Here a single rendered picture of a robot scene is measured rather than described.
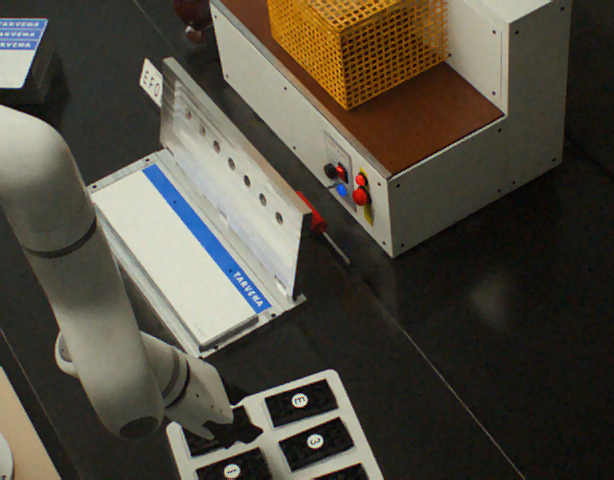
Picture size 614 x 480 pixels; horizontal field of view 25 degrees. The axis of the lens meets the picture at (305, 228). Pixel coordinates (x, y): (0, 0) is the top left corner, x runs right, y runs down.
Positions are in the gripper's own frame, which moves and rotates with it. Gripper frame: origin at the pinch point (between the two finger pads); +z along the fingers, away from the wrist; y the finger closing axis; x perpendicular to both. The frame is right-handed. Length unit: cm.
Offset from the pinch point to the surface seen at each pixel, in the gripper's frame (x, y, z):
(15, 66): -16, -91, -4
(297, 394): 1.4, -8.5, 15.8
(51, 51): -14, -100, 4
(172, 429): -15.3, -10.6, 6.4
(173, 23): 4, -102, 21
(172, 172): -3, -61, 13
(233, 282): -1.0, -33.1, 14.5
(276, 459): -4.5, 0.2, 13.3
